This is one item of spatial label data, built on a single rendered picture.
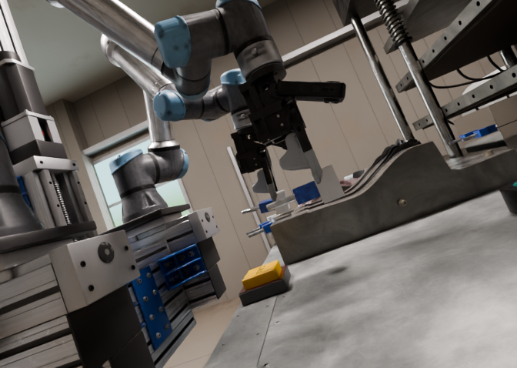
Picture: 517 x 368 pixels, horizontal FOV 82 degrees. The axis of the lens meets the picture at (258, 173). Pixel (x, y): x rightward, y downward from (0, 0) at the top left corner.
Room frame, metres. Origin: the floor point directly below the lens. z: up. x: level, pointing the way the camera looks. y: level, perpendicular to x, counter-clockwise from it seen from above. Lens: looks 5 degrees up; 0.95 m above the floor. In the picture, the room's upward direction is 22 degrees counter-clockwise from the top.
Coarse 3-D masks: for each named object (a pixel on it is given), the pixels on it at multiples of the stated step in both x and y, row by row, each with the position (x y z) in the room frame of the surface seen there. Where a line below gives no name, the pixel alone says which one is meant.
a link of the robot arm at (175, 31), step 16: (176, 16) 0.46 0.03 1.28; (192, 16) 0.46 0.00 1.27; (208, 16) 0.46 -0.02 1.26; (160, 32) 0.45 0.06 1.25; (176, 32) 0.45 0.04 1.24; (192, 32) 0.45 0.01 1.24; (208, 32) 0.46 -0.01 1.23; (224, 32) 0.47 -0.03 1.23; (160, 48) 0.47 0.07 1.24; (176, 48) 0.45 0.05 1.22; (192, 48) 0.46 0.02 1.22; (208, 48) 0.48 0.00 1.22; (224, 48) 0.49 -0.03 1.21; (176, 64) 0.48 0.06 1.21; (192, 64) 0.50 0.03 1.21; (208, 64) 0.53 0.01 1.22
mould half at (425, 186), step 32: (416, 160) 0.61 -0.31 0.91; (448, 160) 0.82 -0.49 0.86; (480, 160) 0.60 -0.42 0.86; (512, 160) 0.58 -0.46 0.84; (384, 192) 0.62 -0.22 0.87; (416, 192) 0.61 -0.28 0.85; (448, 192) 0.60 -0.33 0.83; (480, 192) 0.59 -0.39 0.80; (288, 224) 0.65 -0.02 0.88; (320, 224) 0.64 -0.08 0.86; (352, 224) 0.63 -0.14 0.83; (384, 224) 0.62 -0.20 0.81; (288, 256) 0.65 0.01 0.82
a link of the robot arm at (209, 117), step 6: (216, 90) 0.79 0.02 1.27; (204, 96) 0.78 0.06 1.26; (210, 96) 0.79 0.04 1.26; (216, 96) 0.79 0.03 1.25; (204, 102) 0.77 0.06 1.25; (210, 102) 0.79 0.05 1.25; (216, 102) 0.79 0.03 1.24; (210, 108) 0.79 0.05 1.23; (216, 108) 0.80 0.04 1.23; (222, 108) 0.80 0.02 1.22; (204, 114) 0.79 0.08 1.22; (210, 114) 0.81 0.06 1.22; (216, 114) 0.82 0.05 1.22; (222, 114) 0.83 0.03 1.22; (204, 120) 0.87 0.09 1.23; (210, 120) 0.86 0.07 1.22
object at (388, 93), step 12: (360, 24) 1.80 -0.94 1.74; (360, 36) 1.81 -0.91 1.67; (372, 48) 1.80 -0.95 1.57; (372, 60) 1.81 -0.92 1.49; (504, 60) 1.73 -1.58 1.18; (516, 60) 1.70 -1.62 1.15; (384, 72) 1.80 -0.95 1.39; (384, 84) 1.80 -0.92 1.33; (384, 96) 1.84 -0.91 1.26; (396, 108) 1.80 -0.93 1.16; (396, 120) 1.82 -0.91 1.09; (408, 132) 1.80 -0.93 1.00
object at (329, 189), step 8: (328, 168) 0.48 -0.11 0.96; (312, 176) 0.49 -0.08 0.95; (328, 176) 0.48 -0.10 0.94; (336, 176) 0.48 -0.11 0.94; (312, 184) 0.49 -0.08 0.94; (320, 184) 0.49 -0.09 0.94; (328, 184) 0.48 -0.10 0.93; (336, 184) 0.48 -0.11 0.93; (296, 192) 0.50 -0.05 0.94; (304, 192) 0.50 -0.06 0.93; (312, 192) 0.49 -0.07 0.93; (320, 192) 0.49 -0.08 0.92; (328, 192) 0.49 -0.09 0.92; (336, 192) 0.48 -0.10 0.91; (280, 200) 0.52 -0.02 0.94; (288, 200) 0.52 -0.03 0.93; (296, 200) 0.50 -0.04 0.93; (304, 200) 0.50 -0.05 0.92; (328, 200) 0.49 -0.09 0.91; (272, 208) 0.52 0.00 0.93
